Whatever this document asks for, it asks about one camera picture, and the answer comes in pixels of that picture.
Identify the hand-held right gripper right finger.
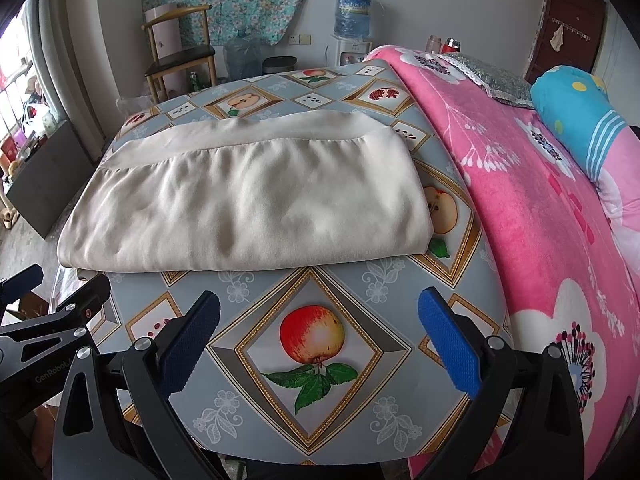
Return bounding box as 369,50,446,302
417,287,586,480

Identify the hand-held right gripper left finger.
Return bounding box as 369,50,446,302
52,290,222,480

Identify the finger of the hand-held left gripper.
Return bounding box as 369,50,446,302
0,264,45,308
0,274,112,356

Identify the beige jacket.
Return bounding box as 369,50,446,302
57,109,435,273

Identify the fruit print tablecloth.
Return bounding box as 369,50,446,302
97,60,516,466

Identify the grey cabinet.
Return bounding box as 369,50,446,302
7,120,98,240

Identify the metal window railing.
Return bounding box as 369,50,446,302
0,5,61,161

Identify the pink floral blanket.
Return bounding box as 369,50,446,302
365,45,640,480

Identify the clear plastic bag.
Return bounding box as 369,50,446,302
116,95,156,117

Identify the white curtain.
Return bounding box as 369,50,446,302
37,0,108,156

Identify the pink printed quilt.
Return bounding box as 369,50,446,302
597,127,640,261

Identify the blue printed pillow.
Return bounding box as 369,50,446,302
530,64,628,183

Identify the silver lace cushion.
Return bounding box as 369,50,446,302
442,52,536,108

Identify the wooden chair with dark seat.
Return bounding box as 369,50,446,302
141,4,218,106

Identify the white box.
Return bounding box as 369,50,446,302
152,4,181,58

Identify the empty clear water jug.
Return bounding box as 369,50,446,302
223,30,263,81

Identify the dark trash bin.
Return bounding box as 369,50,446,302
262,56,297,75

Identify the door hook rack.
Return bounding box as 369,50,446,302
550,17,593,52

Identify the blue water jug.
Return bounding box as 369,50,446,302
334,0,376,41

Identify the brown door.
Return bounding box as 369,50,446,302
527,0,608,83

